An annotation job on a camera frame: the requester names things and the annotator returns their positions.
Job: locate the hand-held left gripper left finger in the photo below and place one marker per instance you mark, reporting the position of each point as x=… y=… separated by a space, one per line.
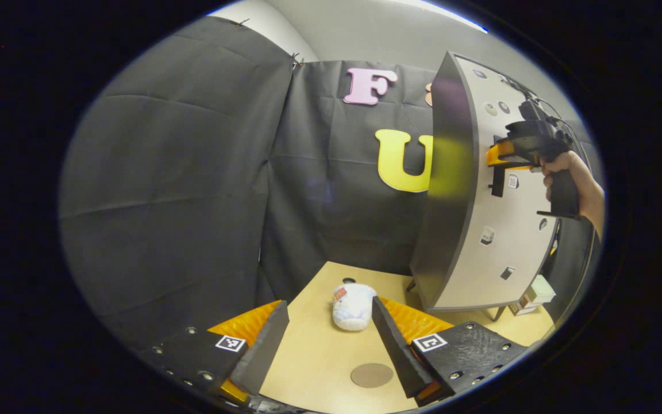
x=262 y=356

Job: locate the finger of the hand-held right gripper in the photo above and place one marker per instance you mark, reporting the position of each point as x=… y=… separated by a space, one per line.
x=503 y=154

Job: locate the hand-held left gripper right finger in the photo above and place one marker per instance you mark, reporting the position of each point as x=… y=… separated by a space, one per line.
x=397 y=356

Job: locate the brown round coaster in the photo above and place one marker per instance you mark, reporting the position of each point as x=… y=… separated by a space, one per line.
x=372 y=375

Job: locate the cream cabinet door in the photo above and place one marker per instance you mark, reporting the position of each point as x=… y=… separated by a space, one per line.
x=509 y=247

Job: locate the dark grey cabinet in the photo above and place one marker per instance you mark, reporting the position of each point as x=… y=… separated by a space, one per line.
x=443 y=190

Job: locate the white plush toy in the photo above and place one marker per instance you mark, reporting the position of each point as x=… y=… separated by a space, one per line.
x=353 y=307

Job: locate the pale green book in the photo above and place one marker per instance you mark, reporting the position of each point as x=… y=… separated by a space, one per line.
x=541 y=290

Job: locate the black backdrop cloth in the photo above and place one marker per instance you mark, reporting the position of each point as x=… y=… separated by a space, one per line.
x=164 y=190

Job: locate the black binder clip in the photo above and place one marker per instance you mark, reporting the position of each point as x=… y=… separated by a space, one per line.
x=242 y=22
x=295 y=59

